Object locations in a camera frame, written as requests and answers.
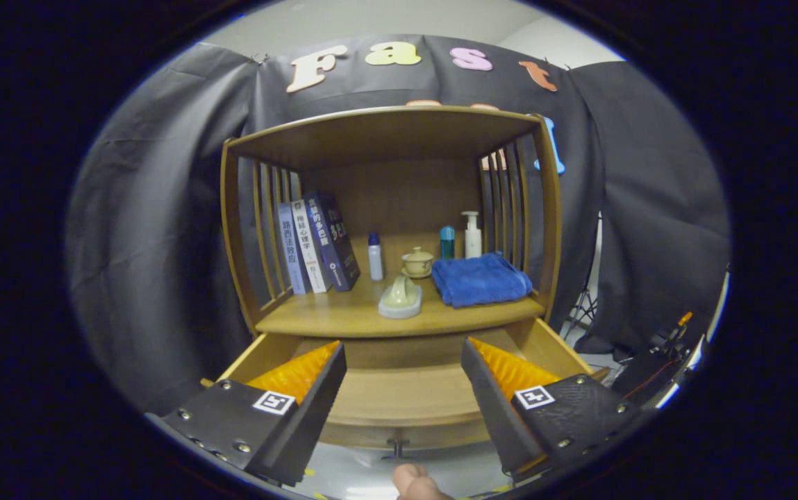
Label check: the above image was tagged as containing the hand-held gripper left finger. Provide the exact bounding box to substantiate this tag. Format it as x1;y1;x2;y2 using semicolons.
145;340;347;487

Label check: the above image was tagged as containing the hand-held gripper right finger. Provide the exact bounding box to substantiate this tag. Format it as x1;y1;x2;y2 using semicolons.
461;337;649;480

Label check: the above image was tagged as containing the wooden drawer with black knob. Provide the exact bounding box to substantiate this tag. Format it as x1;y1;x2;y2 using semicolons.
201;318;611;463

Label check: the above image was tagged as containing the pale green ceramic holder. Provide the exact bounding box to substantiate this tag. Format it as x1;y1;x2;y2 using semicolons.
378;274;424;320

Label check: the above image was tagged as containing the wooden countertop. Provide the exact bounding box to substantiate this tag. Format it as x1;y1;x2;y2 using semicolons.
254;233;547;339

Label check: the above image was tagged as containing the wooden cabinet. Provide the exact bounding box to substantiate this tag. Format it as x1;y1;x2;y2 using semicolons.
220;106;563;340

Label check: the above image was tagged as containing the blue folded towel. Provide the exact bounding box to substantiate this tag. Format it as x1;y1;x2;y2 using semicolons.
431;251;533;309

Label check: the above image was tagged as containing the black tripod stand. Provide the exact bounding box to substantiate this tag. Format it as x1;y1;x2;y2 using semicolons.
565;212;604;341

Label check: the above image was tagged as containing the black device with orange clip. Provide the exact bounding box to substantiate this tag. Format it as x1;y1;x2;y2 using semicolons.
610;311;708;403

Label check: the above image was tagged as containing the light blue book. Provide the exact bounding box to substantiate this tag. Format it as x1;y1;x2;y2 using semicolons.
278;201;309;296

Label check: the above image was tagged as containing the white book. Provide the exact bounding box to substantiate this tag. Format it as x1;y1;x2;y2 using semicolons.
291;199;330;294

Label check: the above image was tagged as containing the cream lidded teacup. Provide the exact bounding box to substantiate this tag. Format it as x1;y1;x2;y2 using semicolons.
401;247;435;279

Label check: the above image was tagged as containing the white pump bottle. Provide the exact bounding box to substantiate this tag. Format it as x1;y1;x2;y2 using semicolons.
461;211;483;260

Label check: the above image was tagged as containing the dark blue book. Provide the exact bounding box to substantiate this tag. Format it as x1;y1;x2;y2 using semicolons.
304;192;361;292

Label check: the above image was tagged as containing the black backdrop cloth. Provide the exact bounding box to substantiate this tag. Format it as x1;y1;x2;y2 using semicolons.
65;33;731;416

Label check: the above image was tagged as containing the white panel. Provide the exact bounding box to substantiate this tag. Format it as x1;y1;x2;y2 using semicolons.
713;267;731;341

